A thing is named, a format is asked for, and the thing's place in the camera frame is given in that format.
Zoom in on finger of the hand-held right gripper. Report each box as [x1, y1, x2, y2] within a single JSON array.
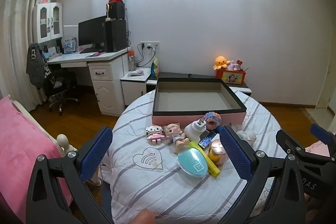
[[276, 129, 336, 169], [310, 123, 336, 143]]

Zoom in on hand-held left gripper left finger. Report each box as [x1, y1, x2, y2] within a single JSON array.
[[26, 126, 114, 224]]

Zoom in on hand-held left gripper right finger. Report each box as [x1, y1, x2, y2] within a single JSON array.
[[216, 125, 306, 224]]

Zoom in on rose gold lidded jar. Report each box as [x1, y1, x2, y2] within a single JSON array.
[[207, 139, 229, 165]]

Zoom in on white ceramic cat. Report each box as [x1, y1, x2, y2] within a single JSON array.
[[236, 130, 257, 146]]

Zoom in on yellow highlighter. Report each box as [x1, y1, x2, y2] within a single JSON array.
[[188, 141, 221, 178]]

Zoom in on small blue box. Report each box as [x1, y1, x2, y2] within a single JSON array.
[[198, 132, 218, 148]]

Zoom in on teal oval case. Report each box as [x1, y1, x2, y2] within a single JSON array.
[[177, 148, 212, 184]]

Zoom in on white plug device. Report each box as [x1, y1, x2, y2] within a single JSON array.
[[184, 119, 208, 141]]

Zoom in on pink white block cat figure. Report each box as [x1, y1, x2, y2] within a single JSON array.
[[145, 126, 164, 145]]

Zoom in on small doll figure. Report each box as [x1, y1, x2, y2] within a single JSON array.
[[162, 123, 189, 154]]

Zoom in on pink storage box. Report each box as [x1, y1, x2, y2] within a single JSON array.
[[152, 77, 247, 125]]

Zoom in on person's left hand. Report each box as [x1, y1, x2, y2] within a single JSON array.
[[130, 210, 156, 224]]

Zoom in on white door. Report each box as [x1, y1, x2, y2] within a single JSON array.
[[315, 38, 336, 109]]

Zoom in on white desk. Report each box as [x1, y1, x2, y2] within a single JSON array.
[[47, 46, 133, 117]]

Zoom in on round table striped cloth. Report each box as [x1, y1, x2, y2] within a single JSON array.
[[101, 89, 292, 224]]

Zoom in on white side table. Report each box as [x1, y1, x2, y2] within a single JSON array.
[[121, 67, 153, 106]]

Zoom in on pink blanket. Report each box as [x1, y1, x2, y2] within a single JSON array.
[[0, 97, 74, 224]]

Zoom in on red printed storage box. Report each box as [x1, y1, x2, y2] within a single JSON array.
[[219, 68, 247, 85]]

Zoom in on black office chair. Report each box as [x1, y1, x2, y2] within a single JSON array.
[[43, 68, 80, 115]]

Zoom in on orange octopus plush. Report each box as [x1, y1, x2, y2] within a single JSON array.
[[213, 56, 234, 71]]

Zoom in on orange capped bottle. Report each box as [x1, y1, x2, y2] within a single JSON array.
[[129, 50, 137, 72]]

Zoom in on low black white cabinet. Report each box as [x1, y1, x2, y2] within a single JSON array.
[[146, 72, 252, 96]]

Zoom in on yellow blue snack bag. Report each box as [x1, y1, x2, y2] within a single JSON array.
[[151, 56, 160, 77]]

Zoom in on grey jacket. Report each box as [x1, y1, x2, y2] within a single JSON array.
[[26, 43, 49, 89]]

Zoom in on blue white box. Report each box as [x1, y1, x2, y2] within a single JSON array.
[[63, 38, 77, 54]]

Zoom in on black computer tower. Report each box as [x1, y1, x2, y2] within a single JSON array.
[[105, 19, 128, 52]]

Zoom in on black computer monitor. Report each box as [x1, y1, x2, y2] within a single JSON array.
[[78, 15, 108, 50]]

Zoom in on white hutch cabinet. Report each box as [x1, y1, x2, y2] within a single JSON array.
[[33, 2, 64, 44]]

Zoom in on black speaker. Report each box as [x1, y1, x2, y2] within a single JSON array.
[[108, 2, 125, 20]]

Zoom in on white bed frame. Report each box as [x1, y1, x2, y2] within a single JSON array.
[[8, 94, 78, 159]]

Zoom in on black power cable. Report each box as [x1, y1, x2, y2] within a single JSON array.
[[136, 44, 158, 67]]

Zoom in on white wall socket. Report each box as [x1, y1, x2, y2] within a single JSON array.
[[140, 41, 160, 49]]

